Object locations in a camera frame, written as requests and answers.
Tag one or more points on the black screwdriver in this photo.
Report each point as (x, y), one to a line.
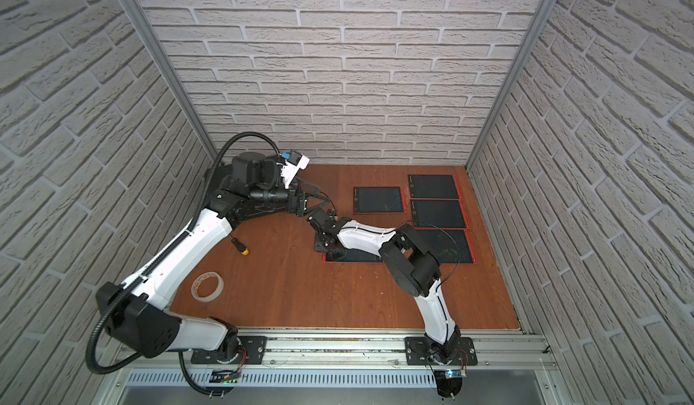
(240, 246)

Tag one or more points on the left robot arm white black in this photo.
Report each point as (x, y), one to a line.
(134, 312)

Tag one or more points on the white tape roll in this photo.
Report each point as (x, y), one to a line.
(207, 287)

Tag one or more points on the black plastic tool case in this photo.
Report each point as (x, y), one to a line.
(220, 182)

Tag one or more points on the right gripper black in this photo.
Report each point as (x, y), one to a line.
(317, 246)

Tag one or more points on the writing tablet red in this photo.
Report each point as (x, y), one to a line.
(351, 256)
(379, 200)

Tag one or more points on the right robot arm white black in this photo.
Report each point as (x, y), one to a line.
(410, 261)

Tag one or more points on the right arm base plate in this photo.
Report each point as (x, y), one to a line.
(419, 350)

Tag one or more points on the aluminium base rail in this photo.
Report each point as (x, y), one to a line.
(341, 358)

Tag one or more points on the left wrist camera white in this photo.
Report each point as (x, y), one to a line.
(293, 163)

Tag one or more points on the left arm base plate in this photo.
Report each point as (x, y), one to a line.
(251, 349)

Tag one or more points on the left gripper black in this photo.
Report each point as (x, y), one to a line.
(295, 202)

